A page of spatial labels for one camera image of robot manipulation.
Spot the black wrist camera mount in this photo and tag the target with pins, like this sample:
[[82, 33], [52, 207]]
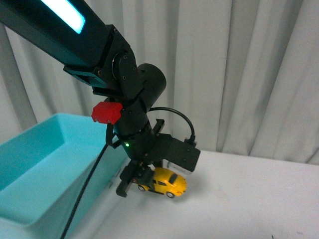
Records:
[[182, 154]]

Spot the turquoise plastic bin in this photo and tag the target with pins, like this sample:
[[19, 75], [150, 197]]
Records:
[[51, 175]]

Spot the white pleated curtain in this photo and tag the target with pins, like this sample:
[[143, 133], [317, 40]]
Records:
[[246, 72]]

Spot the red clip block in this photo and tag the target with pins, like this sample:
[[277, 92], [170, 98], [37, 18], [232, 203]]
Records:
[[107, 112]]

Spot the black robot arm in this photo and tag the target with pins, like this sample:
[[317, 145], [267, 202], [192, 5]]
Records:
[[99, 56]]

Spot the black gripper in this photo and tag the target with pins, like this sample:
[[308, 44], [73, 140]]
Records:
[[142, 148]]

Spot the yellow beetle toy car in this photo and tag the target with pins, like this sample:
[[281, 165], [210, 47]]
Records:
[[166, 182]]

